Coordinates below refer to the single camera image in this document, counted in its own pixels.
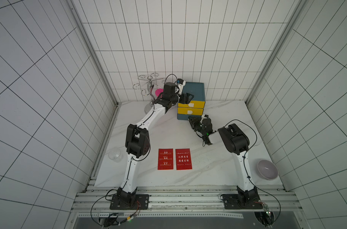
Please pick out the red postcard white text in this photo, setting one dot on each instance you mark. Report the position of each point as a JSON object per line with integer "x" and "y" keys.
{"x": 165, "y": 159}

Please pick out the pink plastic goblet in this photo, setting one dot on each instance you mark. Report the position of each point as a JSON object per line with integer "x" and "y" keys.
{"x": 158, "y": 91}

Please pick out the yellow drawer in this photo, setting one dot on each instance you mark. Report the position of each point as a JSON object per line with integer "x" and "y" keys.
{"x": 190, "y": 111}
{"x": 193, "y": 104}

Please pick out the teal drawer cabinet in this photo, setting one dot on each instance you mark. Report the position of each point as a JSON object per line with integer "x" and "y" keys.
{"x": 196, "y": 89}

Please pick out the silver metal cup stand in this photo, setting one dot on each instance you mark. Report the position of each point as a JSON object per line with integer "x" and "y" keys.
{"x": 146, "y": 89}

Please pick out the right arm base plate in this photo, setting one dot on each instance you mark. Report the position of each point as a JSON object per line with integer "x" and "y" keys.
{"x": 235, "y": 202}

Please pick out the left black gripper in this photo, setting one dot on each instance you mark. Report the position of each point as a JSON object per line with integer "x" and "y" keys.
{"x": 184, "y": 95}

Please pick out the aluminium mounting rail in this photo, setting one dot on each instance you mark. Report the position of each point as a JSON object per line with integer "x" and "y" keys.
{"x": 183, "y": 202}

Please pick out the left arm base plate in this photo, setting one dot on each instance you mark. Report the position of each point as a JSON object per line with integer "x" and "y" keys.
{"x": 139, "y": 201}

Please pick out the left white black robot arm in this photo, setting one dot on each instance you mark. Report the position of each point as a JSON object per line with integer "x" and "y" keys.
{"x": 138, "y": 142}

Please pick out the lilac bowl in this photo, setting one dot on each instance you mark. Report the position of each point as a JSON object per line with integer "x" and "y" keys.
{"x": 267, "y": 170}

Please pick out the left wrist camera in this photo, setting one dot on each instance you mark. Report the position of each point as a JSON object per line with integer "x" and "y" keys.
{"x": 180, "y": 83}

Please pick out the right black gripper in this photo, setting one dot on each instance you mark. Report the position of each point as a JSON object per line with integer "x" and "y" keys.
{"x": 197, "y": 124}

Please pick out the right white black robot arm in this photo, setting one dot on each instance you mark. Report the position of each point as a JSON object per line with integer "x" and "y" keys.
{"x": 237, "y": 143}

